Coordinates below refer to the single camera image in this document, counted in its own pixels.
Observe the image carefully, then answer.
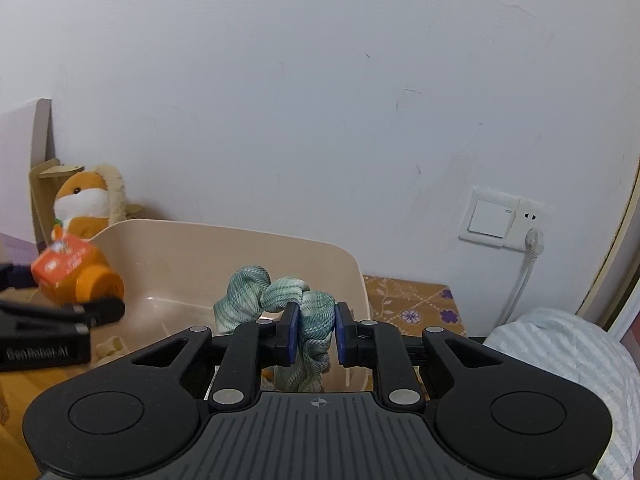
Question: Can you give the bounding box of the orange bottle with label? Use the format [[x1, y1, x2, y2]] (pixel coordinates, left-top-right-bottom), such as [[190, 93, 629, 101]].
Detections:
[[31, 234, 125, 307]]

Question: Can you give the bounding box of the white wall socket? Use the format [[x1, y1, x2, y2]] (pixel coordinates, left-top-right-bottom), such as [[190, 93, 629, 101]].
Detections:
[[504, 197, 554, 253]]

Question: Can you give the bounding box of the brown floral cloth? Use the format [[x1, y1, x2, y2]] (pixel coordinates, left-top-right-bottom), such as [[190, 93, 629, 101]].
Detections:
[[362, 274, 469, 339]]

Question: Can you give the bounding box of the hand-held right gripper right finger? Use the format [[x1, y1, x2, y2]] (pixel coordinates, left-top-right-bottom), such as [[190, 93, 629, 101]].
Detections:
[[334, 302, 506, 408]]

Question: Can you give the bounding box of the small beige toy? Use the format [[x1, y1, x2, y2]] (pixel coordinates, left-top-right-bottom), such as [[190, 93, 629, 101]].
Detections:
[[96, 335, 124, 362]]

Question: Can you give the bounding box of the white plug with cable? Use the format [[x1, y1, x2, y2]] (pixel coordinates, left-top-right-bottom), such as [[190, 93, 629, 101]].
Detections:
[[492, 227, 546, 334]]

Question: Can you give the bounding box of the teal knitted toy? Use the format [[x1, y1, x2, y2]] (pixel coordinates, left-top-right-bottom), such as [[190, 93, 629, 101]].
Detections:
[[212, 263, 337, 394]]

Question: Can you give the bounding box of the wooden door frame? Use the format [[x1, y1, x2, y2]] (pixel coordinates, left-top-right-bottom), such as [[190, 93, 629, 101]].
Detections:
[[575, 160, 640, 347]]

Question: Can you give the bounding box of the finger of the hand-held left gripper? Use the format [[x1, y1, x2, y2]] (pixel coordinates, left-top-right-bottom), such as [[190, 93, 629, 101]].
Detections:
[[0, 261, 40, 292], [0, 296, 126, 328]]

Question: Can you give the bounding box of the orange hamster plush toy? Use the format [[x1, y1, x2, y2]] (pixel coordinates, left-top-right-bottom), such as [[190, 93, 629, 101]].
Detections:
[[51, 163, 144, 241]]

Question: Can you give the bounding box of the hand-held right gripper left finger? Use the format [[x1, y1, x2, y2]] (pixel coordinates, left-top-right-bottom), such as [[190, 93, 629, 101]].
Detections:
[[130, 302, 301, 407]]

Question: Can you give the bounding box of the blue striped blanket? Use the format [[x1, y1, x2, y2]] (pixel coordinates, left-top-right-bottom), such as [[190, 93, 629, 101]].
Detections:
[[482, 307, 640, 480]]

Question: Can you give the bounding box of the small wooden stand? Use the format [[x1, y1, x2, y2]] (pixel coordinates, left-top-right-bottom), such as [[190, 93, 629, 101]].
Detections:
[[28, 157, 76, 247]]

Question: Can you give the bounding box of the beige plastic container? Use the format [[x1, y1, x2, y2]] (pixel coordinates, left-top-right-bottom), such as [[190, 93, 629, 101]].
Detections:
[[85, 219, 371, 394]]

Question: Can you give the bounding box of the purple bedding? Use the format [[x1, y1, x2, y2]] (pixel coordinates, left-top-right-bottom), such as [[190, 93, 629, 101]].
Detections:
[[0, 232, 42, 267]]

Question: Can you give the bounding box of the white board panel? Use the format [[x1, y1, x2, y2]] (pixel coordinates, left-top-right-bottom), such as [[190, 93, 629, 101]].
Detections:
[[0, 97, 54, 242]]

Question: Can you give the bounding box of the white wall switch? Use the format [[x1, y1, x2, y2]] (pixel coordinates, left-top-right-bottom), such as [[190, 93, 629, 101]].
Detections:
[[459, 185, 521, 249]]

